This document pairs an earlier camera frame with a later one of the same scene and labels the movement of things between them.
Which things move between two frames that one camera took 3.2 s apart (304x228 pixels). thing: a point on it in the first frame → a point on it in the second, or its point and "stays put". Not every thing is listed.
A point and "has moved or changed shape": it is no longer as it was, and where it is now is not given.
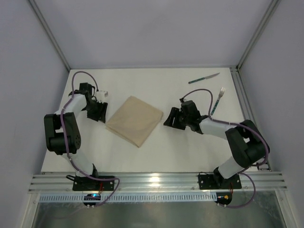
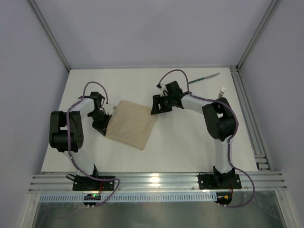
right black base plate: x=216 y=181 stays put
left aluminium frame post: x=50 y=32 stays put
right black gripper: x=179 y=116 → x=160 y=104
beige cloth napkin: x=134 y=120 has moved or changed shape
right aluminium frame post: x=265 y=21 stays put
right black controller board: x=224 y=198 stays put
